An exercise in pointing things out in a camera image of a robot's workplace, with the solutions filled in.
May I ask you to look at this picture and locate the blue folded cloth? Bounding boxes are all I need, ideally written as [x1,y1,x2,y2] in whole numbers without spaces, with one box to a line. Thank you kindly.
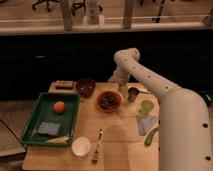
[137,116,157,136]

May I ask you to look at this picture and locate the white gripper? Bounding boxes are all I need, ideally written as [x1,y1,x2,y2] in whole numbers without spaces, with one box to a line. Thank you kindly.
[108,67,130,98]

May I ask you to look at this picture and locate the white spoon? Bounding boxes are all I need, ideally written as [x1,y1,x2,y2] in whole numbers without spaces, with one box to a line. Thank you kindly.
[138,88,151,94]

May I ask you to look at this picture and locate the green chili pepper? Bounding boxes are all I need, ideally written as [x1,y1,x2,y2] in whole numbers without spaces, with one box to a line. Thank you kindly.
[144,127,159,146]

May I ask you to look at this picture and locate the dark brown bowl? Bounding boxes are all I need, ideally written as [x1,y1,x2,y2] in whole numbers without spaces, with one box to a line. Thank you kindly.
[75,78,96,98]

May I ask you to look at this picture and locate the orange fruit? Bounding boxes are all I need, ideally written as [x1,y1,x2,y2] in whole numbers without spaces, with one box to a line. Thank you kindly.
[53,101,65,114]

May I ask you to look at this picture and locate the red bowl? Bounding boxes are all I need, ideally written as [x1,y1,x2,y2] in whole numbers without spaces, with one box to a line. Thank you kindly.
[96,91,121,113]

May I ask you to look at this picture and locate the office chair base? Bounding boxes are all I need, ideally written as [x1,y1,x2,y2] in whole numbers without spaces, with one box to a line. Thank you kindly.
[32,0,60,12]

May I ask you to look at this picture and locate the green plastic tray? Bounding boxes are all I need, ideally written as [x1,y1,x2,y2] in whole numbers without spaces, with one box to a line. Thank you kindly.
[21,92,80,147]

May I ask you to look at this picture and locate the metal cup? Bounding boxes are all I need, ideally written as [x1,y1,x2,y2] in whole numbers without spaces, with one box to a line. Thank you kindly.
[127,87,139,103]

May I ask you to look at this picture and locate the dark purple grapes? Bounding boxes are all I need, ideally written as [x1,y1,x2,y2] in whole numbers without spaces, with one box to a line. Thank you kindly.
[101,95,117,108]

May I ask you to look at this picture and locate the brown wooden block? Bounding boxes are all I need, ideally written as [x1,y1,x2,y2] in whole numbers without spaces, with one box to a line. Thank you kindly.
[55,80,74,90]

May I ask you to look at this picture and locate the blue sponge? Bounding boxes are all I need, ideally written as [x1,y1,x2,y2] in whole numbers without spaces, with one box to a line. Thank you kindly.
[37,122,60,136]

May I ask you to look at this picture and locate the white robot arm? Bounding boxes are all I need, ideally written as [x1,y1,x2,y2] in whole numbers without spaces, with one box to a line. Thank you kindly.
[109,48,213,171]

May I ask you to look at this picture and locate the cream banana piece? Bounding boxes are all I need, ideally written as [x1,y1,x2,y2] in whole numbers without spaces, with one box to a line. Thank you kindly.
[45,136,70,143]

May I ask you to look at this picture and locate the metal fork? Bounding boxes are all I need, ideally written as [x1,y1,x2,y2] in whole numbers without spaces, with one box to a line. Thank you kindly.
[91,128,103,164]

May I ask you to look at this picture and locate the green plastic cup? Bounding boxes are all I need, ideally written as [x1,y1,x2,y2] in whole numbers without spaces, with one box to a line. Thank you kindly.
[140,100,154,116]

